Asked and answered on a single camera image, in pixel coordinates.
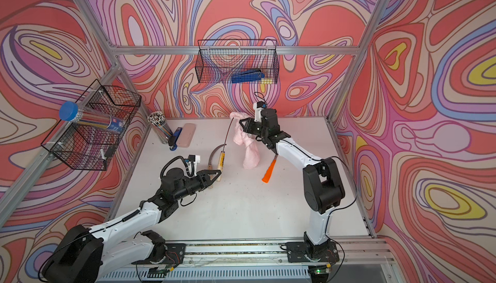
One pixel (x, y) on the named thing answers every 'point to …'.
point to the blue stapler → (173, 139)
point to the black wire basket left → (87, 146)
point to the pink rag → (248, 141)
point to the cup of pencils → (161, 126)
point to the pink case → (186, 135)
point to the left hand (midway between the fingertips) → (222, 175)
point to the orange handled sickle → (266, 178)
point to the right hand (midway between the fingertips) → (240, 126)
